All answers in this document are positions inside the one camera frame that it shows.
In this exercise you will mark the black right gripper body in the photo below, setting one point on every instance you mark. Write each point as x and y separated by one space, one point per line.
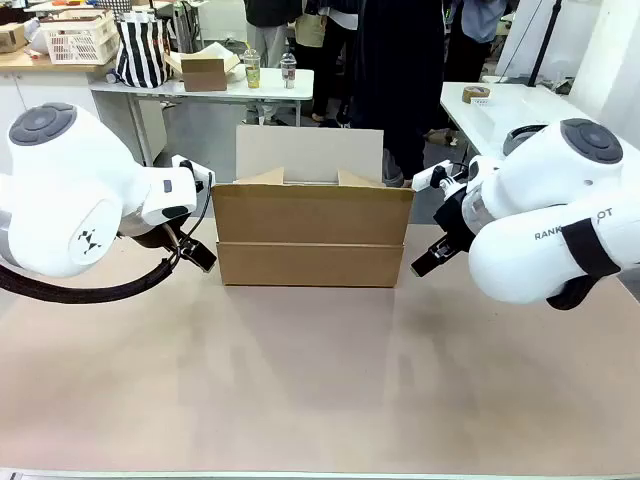
455 220

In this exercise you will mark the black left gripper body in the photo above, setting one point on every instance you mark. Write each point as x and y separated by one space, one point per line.
150 237

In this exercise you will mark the brown cardboard shipping box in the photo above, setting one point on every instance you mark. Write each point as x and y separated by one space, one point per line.
310 235

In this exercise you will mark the brown packing tape roll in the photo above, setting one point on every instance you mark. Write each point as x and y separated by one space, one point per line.
476 93

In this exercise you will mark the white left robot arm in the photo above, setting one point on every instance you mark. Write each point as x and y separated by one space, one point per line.
65 200

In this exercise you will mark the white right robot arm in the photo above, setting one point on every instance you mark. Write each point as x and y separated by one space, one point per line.
540 200

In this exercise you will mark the small open cardboard box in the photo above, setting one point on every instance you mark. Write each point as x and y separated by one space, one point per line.
205 72

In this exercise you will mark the person in dark sweatshirt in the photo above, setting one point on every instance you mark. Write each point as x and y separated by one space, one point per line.
395 75

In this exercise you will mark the white cabinet with wooden top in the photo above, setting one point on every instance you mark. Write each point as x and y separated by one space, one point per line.
45 85

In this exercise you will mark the black white striped bag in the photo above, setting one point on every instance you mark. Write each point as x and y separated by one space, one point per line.
142 52

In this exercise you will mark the plastic cup with yellow drink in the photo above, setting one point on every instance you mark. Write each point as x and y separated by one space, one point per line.
252 70

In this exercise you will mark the black tripod pole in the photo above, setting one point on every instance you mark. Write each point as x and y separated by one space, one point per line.
546 42

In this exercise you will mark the bystander in blue shirt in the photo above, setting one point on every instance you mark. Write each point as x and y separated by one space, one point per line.
482 20

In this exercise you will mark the clear water bottle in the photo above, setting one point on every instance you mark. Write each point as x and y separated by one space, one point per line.
287 70

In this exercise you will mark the white plastic crate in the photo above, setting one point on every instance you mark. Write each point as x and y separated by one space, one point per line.
80 42

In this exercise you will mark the bystander in beige top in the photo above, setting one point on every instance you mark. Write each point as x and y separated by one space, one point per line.
320 50

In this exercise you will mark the bystander in grey trousers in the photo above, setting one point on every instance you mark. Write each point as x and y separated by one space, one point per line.
272 30

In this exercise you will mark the small brown carton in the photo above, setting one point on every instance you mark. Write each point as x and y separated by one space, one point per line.
11 37

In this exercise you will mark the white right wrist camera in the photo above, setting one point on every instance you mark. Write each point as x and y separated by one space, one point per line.
431 175

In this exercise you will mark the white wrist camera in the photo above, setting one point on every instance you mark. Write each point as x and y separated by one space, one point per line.
431 175
192 172

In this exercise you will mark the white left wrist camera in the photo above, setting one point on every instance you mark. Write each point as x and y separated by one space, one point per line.
192 172

